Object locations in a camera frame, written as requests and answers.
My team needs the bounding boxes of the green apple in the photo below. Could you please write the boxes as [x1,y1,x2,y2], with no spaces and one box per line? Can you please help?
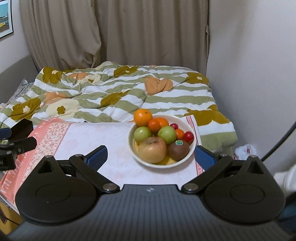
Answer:
[133,126,152,144]
[158,126,177,145]

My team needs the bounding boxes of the small mandarin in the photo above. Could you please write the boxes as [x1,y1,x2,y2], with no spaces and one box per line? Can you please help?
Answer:
[175,128,185,140]
[147,119,161,133]

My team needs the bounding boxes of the beige curtain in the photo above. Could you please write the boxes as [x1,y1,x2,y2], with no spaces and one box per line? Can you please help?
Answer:
[20,1,209,74]

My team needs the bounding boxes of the white plastic bag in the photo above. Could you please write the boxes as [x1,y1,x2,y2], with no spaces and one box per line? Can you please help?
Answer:
[234,144,257,160]

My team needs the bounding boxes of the brown kiwi with sticker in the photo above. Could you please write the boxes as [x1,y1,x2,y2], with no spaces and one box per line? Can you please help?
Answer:
[168,140,189,162]

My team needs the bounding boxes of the framed wall picture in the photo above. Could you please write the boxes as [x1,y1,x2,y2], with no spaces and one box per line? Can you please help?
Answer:
[0,0,14,38]

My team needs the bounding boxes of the large orange front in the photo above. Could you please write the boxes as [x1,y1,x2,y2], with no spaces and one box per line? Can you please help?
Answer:
[133,108,153,127]

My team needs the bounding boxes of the red cherry tomato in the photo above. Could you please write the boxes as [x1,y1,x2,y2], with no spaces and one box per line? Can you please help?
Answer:
[183,131,195,145]
[170,123,179,130]

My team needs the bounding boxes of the cream bowl with duck print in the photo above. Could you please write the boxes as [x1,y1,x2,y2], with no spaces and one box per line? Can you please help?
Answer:
[128,114,197,169]

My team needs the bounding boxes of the yellow-red apple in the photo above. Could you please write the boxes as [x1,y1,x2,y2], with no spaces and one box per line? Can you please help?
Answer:
[138,137,167,164]

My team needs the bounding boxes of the green striped floral duvet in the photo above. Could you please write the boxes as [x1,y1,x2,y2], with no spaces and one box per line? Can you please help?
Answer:
[1,61,237,152]

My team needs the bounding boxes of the black cable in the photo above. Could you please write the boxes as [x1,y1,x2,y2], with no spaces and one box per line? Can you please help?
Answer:
[261,120,296,162]

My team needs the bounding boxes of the grey sofa backrest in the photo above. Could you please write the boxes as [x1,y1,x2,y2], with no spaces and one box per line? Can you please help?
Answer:
[0,55,39,102]

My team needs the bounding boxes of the small mandarin front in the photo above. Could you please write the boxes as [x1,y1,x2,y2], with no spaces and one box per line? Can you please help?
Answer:
[175,128,185,140]

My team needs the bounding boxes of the pink floral table cloth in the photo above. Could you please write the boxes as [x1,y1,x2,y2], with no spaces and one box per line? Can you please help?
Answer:
[1,118,198,205]

